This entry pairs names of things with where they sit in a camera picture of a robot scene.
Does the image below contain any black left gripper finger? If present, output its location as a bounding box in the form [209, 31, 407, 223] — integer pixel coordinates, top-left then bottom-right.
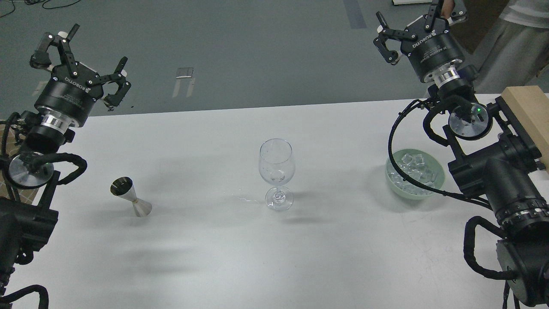
[30, 24, 81, 80]
[89, 57, 131, 108]

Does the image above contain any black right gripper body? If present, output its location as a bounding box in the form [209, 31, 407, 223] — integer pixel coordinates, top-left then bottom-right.
[402, 16, 465, 83]

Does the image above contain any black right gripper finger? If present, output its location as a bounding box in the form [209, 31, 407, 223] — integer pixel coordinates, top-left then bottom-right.
[373, 12, 413, 65]
[424, 0, 468, 30]

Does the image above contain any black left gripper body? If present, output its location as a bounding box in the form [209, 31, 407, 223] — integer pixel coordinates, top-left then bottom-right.
[34, 63, 103, 127]

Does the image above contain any steel double jigger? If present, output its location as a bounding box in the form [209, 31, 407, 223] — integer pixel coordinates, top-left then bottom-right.
[110, 177, 152, 218]

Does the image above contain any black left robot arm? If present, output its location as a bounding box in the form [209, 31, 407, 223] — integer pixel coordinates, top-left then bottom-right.
[1, 24, 131, 309]

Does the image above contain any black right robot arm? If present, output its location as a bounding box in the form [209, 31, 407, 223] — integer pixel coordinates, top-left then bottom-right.
[373, 0, 548, 309]

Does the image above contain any pile of clear ice cubes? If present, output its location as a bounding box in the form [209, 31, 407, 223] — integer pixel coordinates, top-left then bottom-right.
[389, 153, 439, 196]

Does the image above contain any clear wine glass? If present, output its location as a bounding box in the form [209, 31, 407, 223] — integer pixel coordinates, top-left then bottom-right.
[258, 138, 296, 212]

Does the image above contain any tan checkered cushion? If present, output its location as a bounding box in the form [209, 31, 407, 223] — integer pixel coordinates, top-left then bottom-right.
[0, 193, 41, 218]

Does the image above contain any light wooden block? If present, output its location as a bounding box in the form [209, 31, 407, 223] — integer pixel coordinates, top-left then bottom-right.
[501, 85, 549, 170]

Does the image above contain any green bowl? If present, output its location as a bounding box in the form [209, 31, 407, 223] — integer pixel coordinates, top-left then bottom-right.
[385, 148, 446, 201]

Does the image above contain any black cable on floor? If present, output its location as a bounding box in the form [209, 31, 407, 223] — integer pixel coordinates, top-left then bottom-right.
[0, 0, 82, 18]

